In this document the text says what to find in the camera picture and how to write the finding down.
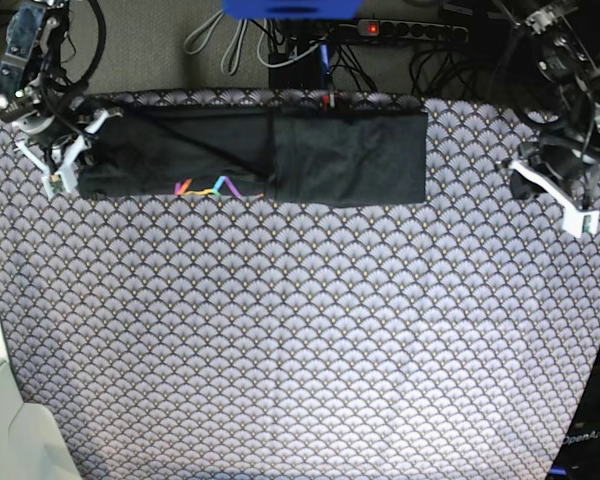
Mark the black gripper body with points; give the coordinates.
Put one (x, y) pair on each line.
(47, 129)
(564, 162)

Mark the dark grey T-shirt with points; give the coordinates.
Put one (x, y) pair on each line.
(295, 154)

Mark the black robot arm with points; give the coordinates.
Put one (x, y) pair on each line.
(38, 98)
(564, 61)

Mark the fan-patterned table cloth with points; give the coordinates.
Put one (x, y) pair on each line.
(207, 337)

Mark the black OpenArm base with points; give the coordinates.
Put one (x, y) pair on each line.
(579, 455)

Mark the black power strip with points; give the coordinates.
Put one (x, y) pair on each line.
(403, 30)

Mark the white plastic bin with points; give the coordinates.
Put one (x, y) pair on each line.
(31, 444)

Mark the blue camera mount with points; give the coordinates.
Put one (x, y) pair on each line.
(291, 9)

